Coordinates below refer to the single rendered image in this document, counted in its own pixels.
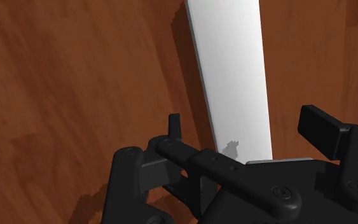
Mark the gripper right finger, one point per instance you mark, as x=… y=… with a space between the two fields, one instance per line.
x=357 y=155

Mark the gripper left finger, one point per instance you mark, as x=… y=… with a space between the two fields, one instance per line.
x=228 y=175

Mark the white flat slab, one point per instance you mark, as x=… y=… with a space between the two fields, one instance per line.
x=231 y=77

